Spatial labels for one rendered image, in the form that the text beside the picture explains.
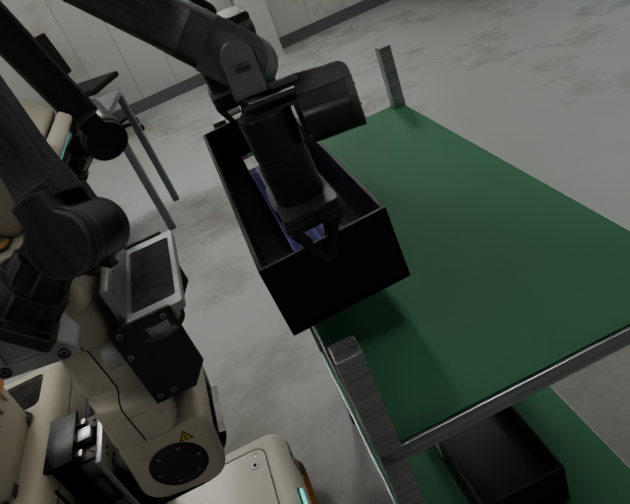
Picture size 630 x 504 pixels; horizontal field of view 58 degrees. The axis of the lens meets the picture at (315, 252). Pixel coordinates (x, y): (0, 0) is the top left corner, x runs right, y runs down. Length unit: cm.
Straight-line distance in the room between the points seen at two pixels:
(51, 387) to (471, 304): 90
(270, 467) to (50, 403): 60
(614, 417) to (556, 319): 111
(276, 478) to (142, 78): 542
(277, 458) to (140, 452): 61
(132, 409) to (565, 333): 67
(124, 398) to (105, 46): 565
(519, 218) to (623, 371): 109
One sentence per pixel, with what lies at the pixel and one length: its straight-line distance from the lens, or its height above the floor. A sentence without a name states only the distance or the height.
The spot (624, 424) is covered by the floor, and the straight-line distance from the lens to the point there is 184.
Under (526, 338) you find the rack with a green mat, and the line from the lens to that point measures 74.
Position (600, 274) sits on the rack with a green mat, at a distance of 82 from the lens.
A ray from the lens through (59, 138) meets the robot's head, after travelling 85.
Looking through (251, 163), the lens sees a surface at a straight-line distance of 114.
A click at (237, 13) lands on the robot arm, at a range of 116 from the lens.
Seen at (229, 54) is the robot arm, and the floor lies 137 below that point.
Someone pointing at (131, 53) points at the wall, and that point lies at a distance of 649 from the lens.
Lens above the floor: 148
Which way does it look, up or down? 32 degrees down
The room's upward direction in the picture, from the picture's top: 23 degrees counter-clockwise
